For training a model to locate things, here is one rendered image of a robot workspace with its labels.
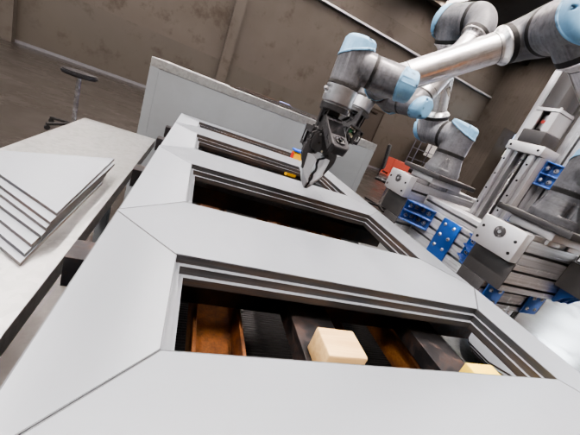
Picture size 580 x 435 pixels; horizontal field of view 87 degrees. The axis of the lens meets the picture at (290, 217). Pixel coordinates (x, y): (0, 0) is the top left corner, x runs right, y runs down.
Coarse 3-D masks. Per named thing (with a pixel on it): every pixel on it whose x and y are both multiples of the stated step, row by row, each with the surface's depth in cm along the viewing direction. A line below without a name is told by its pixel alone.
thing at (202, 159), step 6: (198, 150) 93; (192, 156) 85; (198, 156) 87; (204, 156) 89; (210, 156) 92; (216, 156) 95; (192, 162) 80; (198, 162) 81; (204, 162) 83; (210, 162) 86; (216, 162) 88; (210, 168) 80; (216, 168) 82
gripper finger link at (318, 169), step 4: (320, 156) 79; (320, 160) 76; (324, 160) 76; (328, 160) 76; (316, 164) 77; (320, 164) 76; (324, 164) 77; (312, 168) 82; (316, 168) 77; (320, 168) 77; (324, 168) 77; (312, 172) 78; (316, 172) 77; (320, 172) 77; (312, 176) 77; (316, 176) 78; (320, 176) 78; (308, 180) 78; (312, 180) 78; (316, 180) 78; (308, 184) 78; (312, 184) 79
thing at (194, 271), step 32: (256, 160) 126; (192, 192) 67; (256, 192) 84; (288, 192) 88; (416, 256) 76; (224, 288) 42; (256, 288) 43; (288, 288) 45; (320, 288) 47; (352, 288) 49; (448, 320) 56; (480, 320) 58; (512, 352) 51
